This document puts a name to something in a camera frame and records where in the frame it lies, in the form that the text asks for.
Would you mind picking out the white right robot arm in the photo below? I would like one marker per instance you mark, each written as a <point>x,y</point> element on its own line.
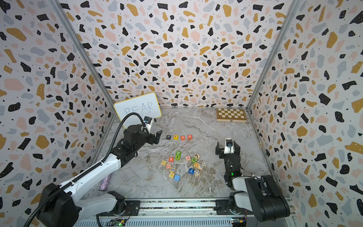
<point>259,195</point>

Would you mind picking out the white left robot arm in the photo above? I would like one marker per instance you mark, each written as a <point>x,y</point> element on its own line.
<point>61,205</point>

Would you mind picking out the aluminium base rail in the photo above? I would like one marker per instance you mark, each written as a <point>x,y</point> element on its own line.
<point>178,212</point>

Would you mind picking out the plain blue block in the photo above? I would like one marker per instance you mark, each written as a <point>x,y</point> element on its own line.
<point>177,177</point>

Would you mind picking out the green letter N block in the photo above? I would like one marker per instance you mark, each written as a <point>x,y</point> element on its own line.
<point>194,160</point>

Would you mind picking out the green number 2 block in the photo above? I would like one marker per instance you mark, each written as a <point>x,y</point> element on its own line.
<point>178,153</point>

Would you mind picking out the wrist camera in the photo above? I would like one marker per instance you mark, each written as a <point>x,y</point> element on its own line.
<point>147,123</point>
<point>229,148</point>

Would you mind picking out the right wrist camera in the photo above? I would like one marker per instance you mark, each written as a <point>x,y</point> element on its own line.
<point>229,148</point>

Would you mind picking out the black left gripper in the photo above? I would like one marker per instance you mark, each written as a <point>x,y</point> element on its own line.
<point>151,140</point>

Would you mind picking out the whiteboard with PEAR text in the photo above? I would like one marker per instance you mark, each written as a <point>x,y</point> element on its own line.
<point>144,105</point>

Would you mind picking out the wooden folding chess board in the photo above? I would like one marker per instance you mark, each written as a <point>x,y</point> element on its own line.
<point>231,115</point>

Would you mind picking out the yellow block near front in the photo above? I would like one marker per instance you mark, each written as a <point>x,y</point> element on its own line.
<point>171,175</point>

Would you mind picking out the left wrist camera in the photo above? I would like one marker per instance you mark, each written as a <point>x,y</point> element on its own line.
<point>147,123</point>

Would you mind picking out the pink glitter bottle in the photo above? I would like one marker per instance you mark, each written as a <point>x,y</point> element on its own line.
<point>104,183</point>

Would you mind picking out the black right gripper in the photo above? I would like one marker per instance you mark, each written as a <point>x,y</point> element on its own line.
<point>222,154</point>

